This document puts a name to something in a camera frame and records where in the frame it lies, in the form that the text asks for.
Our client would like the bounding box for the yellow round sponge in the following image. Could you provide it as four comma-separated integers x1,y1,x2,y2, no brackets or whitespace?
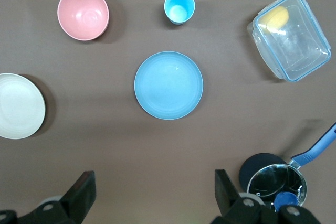
266,5,290,35

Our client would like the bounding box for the pink deep bowl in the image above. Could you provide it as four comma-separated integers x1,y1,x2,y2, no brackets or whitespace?
57,0,110,41

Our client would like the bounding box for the dark saucepan with blue handle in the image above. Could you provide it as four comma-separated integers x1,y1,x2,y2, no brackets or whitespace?
238,122,336,210

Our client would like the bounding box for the beige shallow bowl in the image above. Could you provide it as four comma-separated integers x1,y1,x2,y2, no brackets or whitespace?
0,73,46,140

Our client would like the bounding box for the blue shallow bowl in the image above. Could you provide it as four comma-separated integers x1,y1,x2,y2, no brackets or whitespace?
134,51,204,121

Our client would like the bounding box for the clear plastic lidded container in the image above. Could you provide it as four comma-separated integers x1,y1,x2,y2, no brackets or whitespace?
246,0,332,83

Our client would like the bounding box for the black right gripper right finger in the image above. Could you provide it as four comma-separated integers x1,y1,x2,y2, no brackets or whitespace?
212,168,279,224

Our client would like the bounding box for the glass lid with blue knob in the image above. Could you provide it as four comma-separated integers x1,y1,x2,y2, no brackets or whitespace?
246,164,308,212

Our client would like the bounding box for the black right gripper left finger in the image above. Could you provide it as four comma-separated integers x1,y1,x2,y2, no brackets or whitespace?
26,170,97,224

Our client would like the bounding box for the blue plastic cup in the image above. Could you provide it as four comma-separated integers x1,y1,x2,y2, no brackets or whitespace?
164,0,196,26

